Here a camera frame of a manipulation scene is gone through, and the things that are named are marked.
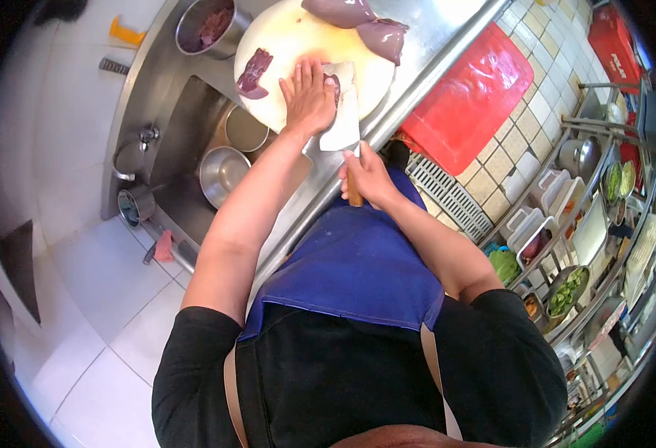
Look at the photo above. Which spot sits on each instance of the steel bowl with chopped meat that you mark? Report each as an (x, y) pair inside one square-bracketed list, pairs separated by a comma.
[(210, 28)]

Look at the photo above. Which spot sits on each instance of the person's right hand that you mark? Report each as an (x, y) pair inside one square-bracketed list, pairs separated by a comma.
[(370, 182)]

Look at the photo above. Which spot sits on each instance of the person's left index finger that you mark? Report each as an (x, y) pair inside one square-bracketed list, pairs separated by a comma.
[(317, 73)]

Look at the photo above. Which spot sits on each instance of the pink cloth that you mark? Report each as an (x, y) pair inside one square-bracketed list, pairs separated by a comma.
[(164, 247)]

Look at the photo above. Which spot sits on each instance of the person's left little finger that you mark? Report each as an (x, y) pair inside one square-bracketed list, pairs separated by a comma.
[(286, 92)]

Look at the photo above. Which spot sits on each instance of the dark liver slice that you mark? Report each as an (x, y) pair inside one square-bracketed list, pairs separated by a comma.
[(336, 89)]

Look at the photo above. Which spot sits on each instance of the person's legs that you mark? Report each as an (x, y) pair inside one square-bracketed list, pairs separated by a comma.
[(398, 155)]

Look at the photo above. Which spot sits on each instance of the orange plastic tool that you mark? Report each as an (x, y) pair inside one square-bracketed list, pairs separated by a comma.
[(126, 32)]

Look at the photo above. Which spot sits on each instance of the person's right thumb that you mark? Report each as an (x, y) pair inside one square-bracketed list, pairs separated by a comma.
[(366, 155)]

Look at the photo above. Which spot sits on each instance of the person's right fingers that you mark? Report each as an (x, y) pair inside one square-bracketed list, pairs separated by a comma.
[(347, 179)]

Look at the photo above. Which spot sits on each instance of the person's left thumb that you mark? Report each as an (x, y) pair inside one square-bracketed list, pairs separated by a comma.
[(331, 92)]

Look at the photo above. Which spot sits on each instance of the round white cutting board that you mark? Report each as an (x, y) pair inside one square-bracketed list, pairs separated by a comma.
[(305, 33)]

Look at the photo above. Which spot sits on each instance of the person's left ring finger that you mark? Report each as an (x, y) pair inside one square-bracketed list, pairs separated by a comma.
[(299, 75)]

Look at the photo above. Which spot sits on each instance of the person's left hand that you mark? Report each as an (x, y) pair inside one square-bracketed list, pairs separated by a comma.
[(308, 106)]

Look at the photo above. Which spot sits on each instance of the person's body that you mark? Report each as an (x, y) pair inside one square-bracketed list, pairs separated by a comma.
[(356, 336)]

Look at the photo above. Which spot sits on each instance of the steel tap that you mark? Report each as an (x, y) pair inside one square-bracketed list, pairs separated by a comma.
[(137, 151)]

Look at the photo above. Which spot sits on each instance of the large pale liver lobe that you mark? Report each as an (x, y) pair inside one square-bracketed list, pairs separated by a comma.
[(378, 33)]

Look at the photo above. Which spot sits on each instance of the white floor drain grate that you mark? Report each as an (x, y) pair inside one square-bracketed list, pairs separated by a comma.
[(451, 196)]

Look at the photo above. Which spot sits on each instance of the red plastic board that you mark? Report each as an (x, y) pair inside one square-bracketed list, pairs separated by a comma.
[(468, 101)]

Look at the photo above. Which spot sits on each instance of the small steel cup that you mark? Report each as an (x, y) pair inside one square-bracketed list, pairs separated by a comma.
[(134, 206)]

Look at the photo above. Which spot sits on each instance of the steel rack with food containers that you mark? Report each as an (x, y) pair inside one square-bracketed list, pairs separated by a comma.
[(586, 235)]

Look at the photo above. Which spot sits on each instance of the shiny steel bowl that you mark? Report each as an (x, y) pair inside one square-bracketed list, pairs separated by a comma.
[(222, 173)]

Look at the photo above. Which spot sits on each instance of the stainless steel sink counter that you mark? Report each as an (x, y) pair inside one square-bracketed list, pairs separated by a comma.
[(176, 112)]

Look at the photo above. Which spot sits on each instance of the person's left middle finger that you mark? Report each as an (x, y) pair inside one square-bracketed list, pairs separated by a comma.
[(308, 70)]

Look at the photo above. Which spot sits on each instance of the steel pot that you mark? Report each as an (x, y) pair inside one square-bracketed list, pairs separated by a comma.
[(245, 130)]

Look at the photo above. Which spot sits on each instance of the dark red liver piece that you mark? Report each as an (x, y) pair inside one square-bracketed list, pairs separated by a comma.
[(253, 73)]

